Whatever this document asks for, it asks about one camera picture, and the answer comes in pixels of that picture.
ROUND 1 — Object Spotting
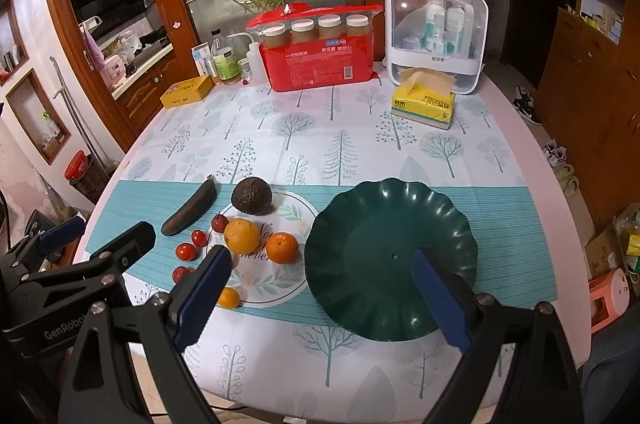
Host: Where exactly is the small yellow kumquat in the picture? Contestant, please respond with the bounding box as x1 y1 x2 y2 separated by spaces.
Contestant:
217 288 241 309

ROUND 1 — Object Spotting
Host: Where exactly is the red cherry tomato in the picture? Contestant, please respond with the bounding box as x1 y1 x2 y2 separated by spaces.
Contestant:
191 229 208 248
171 266 195 284
175 243 198 262

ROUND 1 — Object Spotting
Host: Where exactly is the dark overripe banana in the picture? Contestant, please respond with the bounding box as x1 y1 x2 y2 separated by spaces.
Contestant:
160 175 217 236

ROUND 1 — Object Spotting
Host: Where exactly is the large yellow orange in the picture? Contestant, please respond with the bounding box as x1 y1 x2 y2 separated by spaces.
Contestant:
224 217 260 255

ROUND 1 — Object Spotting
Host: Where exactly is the small orange tangerine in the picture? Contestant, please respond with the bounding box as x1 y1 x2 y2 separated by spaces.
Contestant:
265 232 299 265

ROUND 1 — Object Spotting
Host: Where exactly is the dark avocado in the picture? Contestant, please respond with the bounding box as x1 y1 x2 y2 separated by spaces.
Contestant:
231 177 272 216

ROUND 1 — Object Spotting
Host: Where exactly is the red lidded bin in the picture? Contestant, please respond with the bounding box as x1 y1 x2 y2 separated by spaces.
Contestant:
64 150 108 204

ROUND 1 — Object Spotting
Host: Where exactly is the pink stool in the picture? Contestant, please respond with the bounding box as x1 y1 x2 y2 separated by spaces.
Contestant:
589 268 630 334

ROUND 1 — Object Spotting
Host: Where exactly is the dark red wrinkled fruit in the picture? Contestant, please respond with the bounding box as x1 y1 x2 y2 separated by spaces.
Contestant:
210 213 229 233

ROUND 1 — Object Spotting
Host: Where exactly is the tree pattern tablecloth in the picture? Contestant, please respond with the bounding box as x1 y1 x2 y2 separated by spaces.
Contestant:
84 77 591 423

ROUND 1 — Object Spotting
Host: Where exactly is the yellow flat box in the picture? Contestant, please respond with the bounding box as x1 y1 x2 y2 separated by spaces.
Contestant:
160 75 214 109

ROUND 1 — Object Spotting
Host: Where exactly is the dark green scalloped plate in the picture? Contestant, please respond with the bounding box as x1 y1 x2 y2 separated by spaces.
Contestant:
305 178 478 342

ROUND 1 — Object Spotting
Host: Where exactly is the small metal can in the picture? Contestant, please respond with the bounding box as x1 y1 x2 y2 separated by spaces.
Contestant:
204 58 220 84

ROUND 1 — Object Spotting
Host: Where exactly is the small white blue box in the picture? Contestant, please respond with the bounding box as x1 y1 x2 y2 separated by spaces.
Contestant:
191 43 213 77

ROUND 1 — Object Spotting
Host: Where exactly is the clear bottle green label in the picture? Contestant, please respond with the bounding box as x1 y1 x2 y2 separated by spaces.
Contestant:
210 28 241 84

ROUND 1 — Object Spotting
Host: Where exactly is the white squeeze bottle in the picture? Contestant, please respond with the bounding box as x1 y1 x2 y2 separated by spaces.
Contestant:
228 32 268 84

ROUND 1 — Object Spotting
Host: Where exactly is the red paper cup package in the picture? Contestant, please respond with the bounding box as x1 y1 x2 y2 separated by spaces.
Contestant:
246 2 383 92

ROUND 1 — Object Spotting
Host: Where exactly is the yellow tissue pack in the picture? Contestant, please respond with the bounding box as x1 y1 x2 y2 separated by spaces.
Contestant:
392 68 456 129

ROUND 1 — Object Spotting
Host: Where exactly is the white cosmetics storage case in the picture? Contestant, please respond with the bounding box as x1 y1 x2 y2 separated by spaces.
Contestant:
384 0 489 95

